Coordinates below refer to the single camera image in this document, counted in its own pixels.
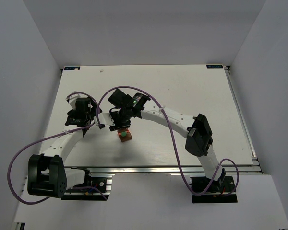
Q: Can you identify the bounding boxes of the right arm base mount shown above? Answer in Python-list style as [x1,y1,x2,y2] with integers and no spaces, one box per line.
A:
[189,176,238,204]

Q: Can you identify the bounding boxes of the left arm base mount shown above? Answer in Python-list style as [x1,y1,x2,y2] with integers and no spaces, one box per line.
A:
[61,168,113,201]

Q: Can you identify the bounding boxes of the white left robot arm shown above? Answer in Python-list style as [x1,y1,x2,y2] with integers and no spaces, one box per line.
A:
[27,97,96,198]

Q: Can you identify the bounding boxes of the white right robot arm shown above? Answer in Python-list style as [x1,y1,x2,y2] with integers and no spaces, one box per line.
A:
[108,89,226,184]

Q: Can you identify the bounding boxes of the brown rectangular wood block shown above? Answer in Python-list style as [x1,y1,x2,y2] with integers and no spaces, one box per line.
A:
[119,133,132,143]

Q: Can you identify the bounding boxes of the blue label sticker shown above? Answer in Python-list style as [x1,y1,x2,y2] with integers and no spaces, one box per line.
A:
[63,66,80,71]
[206,64,223,69]

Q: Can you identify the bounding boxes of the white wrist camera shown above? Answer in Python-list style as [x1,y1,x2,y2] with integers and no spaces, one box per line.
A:
[94,112,115,128]
[65,91,81,109]

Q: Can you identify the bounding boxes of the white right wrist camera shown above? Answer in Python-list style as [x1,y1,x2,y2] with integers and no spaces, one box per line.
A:
[94,112,115,128]

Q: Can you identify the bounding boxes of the blue label sticker right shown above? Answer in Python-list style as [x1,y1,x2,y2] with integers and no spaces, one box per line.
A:
[206,64,223,69]

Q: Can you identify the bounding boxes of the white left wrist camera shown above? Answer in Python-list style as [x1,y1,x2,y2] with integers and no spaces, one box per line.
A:
[65,91,81,109]

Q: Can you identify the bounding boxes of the aluminium table frame rail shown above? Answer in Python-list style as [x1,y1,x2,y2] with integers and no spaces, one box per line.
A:
[35,65,264,174]

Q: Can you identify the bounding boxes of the blue label sticker left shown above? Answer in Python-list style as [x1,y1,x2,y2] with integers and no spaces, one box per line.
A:
[63,66,80,71]

